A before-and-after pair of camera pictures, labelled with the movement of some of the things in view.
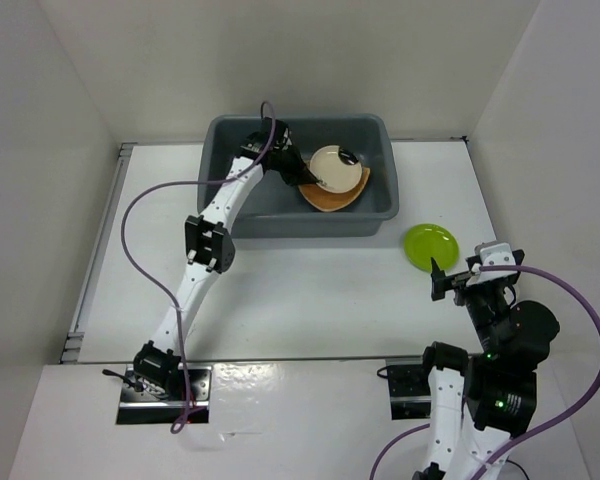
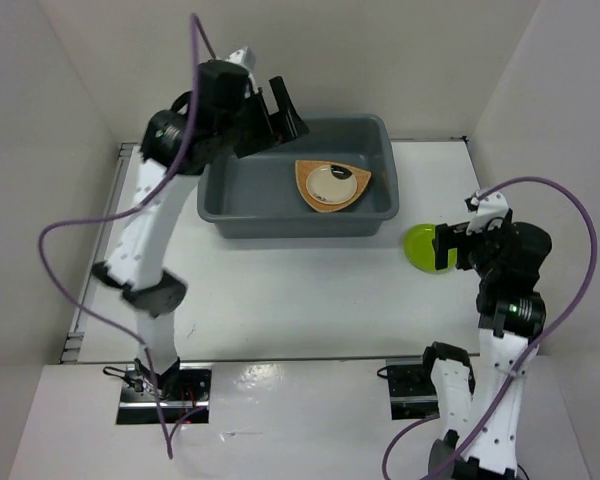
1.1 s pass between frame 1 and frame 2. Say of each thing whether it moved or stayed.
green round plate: stayed
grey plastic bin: stayed
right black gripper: moved
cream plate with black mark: moved
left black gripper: moved
